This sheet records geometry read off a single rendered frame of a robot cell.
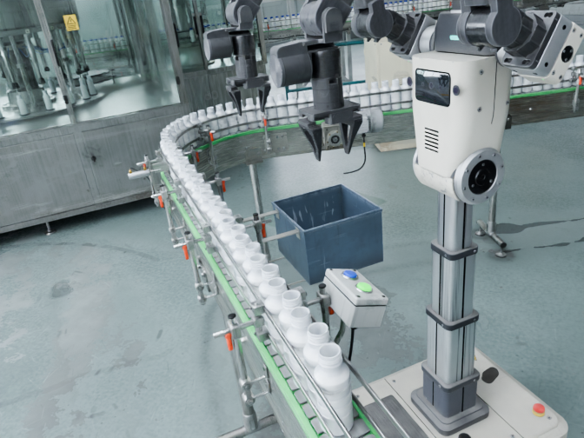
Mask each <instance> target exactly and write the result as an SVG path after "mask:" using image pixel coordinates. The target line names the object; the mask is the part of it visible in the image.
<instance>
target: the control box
mask: <svg viewBox="0 0 584 438"><path fill-rule="evenodd" d="M345 270H352V271H354V272H356V274H357V277H356V278H352V277H348V276H345V275H344V274H343V272H344V271H345ZM359 282H364V283H367V284H368V285H370V286H371V290H370V291H365V290H361V289H359V288H357V284H358V283H359ZM323 283H325V284H326V285H327V287H326V289H327V292H328V293H329V295H330V301H331V305H330V307H331V308H332V309H333V310H334V311H335V312H336V313H337V314H338V316H339V317H340V318H341V322H340V330H339V331H338V333H337V335H336V337H335V339H334V342H335V344H337V345H339V343H340V341H341V339H342V337H343V335H344V333H345V330H346V325H347V326H348V327H349V328H351V339H350V348H349V354H348V359H349V361H350V362H351V356H352V351H353V344H354V335H355V329H357V328H368V327H380V326H381V323H382V318H383V315H384V312H385V308H386V305H387V303H388V298H387V297H386V296H385V295H384V294H383V293H382V292H381V291H380V290H379V289H378V288H376V287H375V286H374V285H373V284H372V283H371V282H370V281H368V280H367V279H366V278H365V277H364V276H363V275H362V274H360V273H359V272H358V271H357V270H356V269H327V270H326V274H325V277H324V281H323Z"/></svg>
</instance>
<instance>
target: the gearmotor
mask: <svg viewBox="0 0 584 438"><path fill-rule="evenodd" d="M354 112H356V113H359V114H362V125H361V127H360V128H359V130H358V132H357V135H360V134H362V137H363V148H364V157H365V158H364V163H363V165H362V166H361V167H360V168H359V169H357V170H354V171H350V172H345V173H343V174H349V173H353V172H356V171H358V170H360V169H361V168H362V167H363V166H364V164H365V162H366V149H365V146H366V145H365V136H366V134H367V133H373V132H380V131H382V130H383V127H384V119H383V114H382V110H381V109H366V110H364V109H363V110H361V111H360V112H359V111H354ZM321 124H322V143H323V146H324V149H325V150H326V151H328V150H332V149H344V148H343V144H342V135H341V131H340V125H339V123H336V124H331V125H328V124H326V123H325V121H324V122H323V123H321Z"/></svg>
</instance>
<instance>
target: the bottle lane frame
mask: <svg viewBox="0 0 584 438"><path fill-rule="evenodd" d="M163 182H164V185H165V187H166V189H167V191H171V190H173V189H172V187H171V185H170V183H169V181H168V180H167V178H166V177H165V176H163ZM168 196H169V199H170V201H169V202H170V206H171V210H172V211H170V212H171V214H172V216H173V217H174V219H175V221H176V224H177V226H178V227H181V226H183V221H182V219H184V221H185V225H186V226H184V227H183V228H182V229H180V231H181V233H182V235H183V236H185V234H184V230H185V229H186V230H187V231H190V235H191V238H192V239H193V240H195V239H197V238H201V236H200V234H199V233H198V231H197V229H196V227H195V225H194V223H193V222H192V221H191V219H190V217H189V215H188V214H187V212H186V210H185V208H184V207H183V204H182V203H179V202H178V201H177V200H176V199H177V195H176V193H174V194H170V195H168ZM194 246H195V248H194V251H195V256H196V263H197V265H199V264H198V260H201V262H202V265H203V267H204V268H205V272H206V275H207V279H208V282H212V281H213V278H212V275H211V274H212V271H213V272H214V273H215V277H216V282H214V283H212V284H210V285H209V288H210V290H211V292H212V294H214V293H215V292H216V291H215V288H214V287H215V284H216V286H217V289H218V293H219V295H216V296H214V297H215V299H216V302H217V304H218V306H219V308H220V310H221V311H222V314H223V316H224V317H225V319H226V321H228V320H229V318H228V315H229V314H231V313H235V314H236V320H237V322H238V324H241V323H244V322H248V321H250V319H251V318H249V317H248V315H247V314H246V310H247V309H246V310H244V309H243V307H242V305H241V302H239V300H238V299H237V297H236V296H237V295H235V293H234V291H233V288H231V287H230V285H229V282H228V281H227V280H226V278H225V276H224V274H223V273H222V271H221V270H220V268H219V266H218V263H216V261H215V258H214V257H213V256H212V255H211V254H209V253H208V252H207V250H205V248H206V244H205V242H198V243H195V244H194ZM241 332H242V337H241V338H240V339H241V344H242V352H243V355H244V357H245V358H246V360H247V362H248V364H249V366H250V368H251V370H252V372H253V374H254V376H255V378H259V377H261V376H263V375H264V373H263V370H262V367H263V365H262V364H263V363H265V365H266V367H267V370H268V375H269V378H267V377H266V378H267V379H268V381H269V385H270V389H271V394H270V393H267V394H266V395H265V398H266V400H267V401H268V403H269V406H270V407H271V409H272V411H273V413H274V415H275V418H276V419H277V421H278V423H279V425H280V427H281V429H282V432H283V433H284V435H285V437H286V438H320V437H321V435H323V434H325V433H321V434H317V433H316V431H315V429H314V427H313V425H312V424H311V420H313V419H315V417H314V418H310V419H309V418H308V417H307V415H306V414H305V412H304V410H303V409H302V406H303V405H305V404H306V403H303V404H300V403H299V401H298V400H297V399H296V397H295V391H297V390H295V391H292V390H291V388H290V386H289V385H288V383H287V380H288V379H289V378H291V377H289V378H284V376H283V375H282V372H281V371H280V368H281V367H283V366H281V367H277V365H276V363H275V361H274V359H273V357H274V356H275V355H271V354H270V352H269V351H268V349H267V347H268V346H269V345H267V346H266V345H265V344H264V343H263V342H259V340H258V339H257V337H256V336H255V335H254V332H255V327H254V326H251V327H248V328H244V329H241ZM266 378H265V379H266ZM265 379H263V380H261V381H259V382H258V384H259V386H260V388H261V390H262V392H264V391H266V390H267V388H266V385H265V382H266V380H265ZM352 404H353V407H354V408H355V410H356V411H357V413H358V414H359V416H358V417H357V418H355V420H357V419H363V420H364V422H365V423H366V424H367V426H368V428H369V429H370V432H369V433H368V434H366V435H374V436H375V438H381V437H380V436H379V435H378V434H377V432H376V431H375V429H374V428H373V427H372V425H371V424H370V423H369V421H368V420H367V418H366V417H365V415H364V414H363V413H362V411H361V410H360V409H359V408H358V407H357V405H356V404H355V402H354V401H353V399H352ZM366 435H364V436H366Z"/></svg>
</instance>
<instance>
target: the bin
mask: <svg viewBox="0 0 584 438"><path fill-rule="evenodd" d="M271 204H272V205H273V210H274V211H270V212H267V213H264V214H260V215H259V218H263V217H265V216H271V215H274V217H275V228H276V235H275V236H271V237H267V238H264V239H262V243H265V242H271V241H274V240H276V239H277V241H278V248H279V251H280V252H281V253H282V254H283V255H284V257H280V258H277V259H275V260H272V261H269V262H274V261H278V260H281V259H283V258H286V259H287V260H288V261H289V262H290V263H291V264H292V266H293V267H294V268H295V269H296V270H297V271H298V272H299V274H300V275H301V276H302V277H303V278H304V279H303V280H300V281H298V282H293V283H290V284H288V285H289V286H291V285H294V284H297V283H299V282H305V281H306V282H307V283H308V284H309V285H313V284H316V283H318V282H323V281H324V277H325V274H326V270H327V269H356V270H358V269H362V268H365V267H367V266H370V265H373V264H376V263H378V262H383V240H382V208H381V207H379V206H378V205H376V204H374V203H373V202H371V201H370V200H368V199H367V198H365V197H363V196H361V195H360V194H358V193H356V192H355V191H353V190H352V189H350V188H349V187H347V186H345V185H344V184H342V183H339V184H336V185H333V186H329V187H326V188H323V189H317V190H313V191H310V192H307V193H303V194H300V195H297V196H291V197H287V198H283V199H281V200H277V201H273V202H271Z"/></svg>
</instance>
